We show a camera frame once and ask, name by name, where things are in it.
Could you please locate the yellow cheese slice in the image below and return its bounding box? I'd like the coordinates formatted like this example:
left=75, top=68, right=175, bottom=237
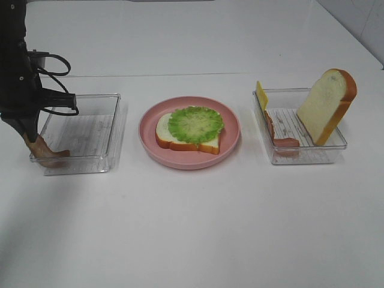
left=256, top=81, right=269, bottom=112

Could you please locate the green lettuce leaf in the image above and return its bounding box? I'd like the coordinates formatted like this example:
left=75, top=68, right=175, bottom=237
left=168, top=106, right=224, bottom=144

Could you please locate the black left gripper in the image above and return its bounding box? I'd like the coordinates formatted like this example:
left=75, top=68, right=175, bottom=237
left=1, top=1, right=76, bottom=143

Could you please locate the clear plastic tray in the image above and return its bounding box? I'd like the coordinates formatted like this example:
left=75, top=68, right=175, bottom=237
left=253, top=88, right=347, bottom=165
left=29, top=94, right=127, bottom=176

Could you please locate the bread slice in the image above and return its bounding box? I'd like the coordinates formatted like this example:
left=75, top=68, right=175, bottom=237
left=155, top=113, right=220, bottom=155
left=296, top=68, right=357, bottom=146

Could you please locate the clear plastic left tray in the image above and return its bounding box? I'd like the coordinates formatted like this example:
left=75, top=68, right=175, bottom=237
left=29, top=94, right=127, bottom=176

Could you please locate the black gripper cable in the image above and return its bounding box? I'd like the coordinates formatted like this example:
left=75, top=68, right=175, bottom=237
left=26, top=51, right=80, bottom=117

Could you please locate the bacon strip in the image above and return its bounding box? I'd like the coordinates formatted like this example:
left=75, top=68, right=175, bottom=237
left=23, top=133, right=70, bottom=168
left=263, top=110, right=300, bottom=157

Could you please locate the clear plastic right tray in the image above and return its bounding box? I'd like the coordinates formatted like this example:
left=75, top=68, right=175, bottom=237
left=253, top=88, right=347, bottom=165

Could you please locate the pink round plate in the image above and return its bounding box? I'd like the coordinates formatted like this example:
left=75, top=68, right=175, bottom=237
left=139, top=96, right=241, bottom=170

